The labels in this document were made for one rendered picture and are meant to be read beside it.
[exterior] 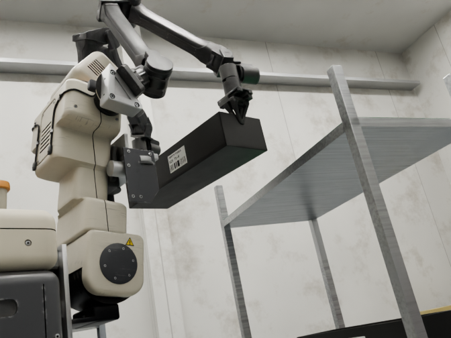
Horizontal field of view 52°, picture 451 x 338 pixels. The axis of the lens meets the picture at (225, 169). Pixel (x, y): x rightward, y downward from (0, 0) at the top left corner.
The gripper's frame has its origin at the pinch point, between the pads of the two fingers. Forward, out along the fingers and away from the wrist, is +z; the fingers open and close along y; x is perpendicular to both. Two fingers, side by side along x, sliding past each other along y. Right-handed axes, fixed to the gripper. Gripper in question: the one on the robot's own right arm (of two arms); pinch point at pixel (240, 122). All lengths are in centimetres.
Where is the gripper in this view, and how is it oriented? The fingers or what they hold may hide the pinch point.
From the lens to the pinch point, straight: 142.9
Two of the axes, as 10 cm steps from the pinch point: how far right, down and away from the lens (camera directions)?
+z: 2.0, 9.2, -3.3
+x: -7.5, -0.7, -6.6
